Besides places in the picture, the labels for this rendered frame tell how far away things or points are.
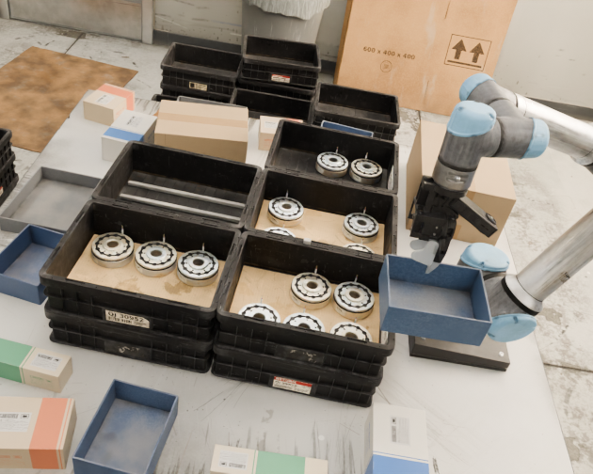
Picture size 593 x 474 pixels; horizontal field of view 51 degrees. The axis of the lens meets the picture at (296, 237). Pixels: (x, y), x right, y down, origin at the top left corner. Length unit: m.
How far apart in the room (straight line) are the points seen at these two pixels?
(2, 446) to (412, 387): 0.94
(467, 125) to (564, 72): 3.78
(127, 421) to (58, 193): 0.86
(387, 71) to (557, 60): 1.21
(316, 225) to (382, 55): 2.67
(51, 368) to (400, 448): 0.79
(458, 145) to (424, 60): 3.27
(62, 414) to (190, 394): 0.29
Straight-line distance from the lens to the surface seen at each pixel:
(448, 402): 1.66
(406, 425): 1.47
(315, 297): 1.56
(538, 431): 1.72
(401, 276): 1.34
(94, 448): 1.46
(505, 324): 1.56
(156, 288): 1.58
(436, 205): 1.24
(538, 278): 1.55
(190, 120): 2.16
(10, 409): 1.46
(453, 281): 1.36
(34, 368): 1.53
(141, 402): 1.51
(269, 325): 1.38
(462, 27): 4.41
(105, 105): 2.40
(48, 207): 2.03
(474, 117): 1.14
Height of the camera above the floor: 1.95
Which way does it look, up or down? 39 degrees down
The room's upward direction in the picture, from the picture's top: 11 degrees clockwise
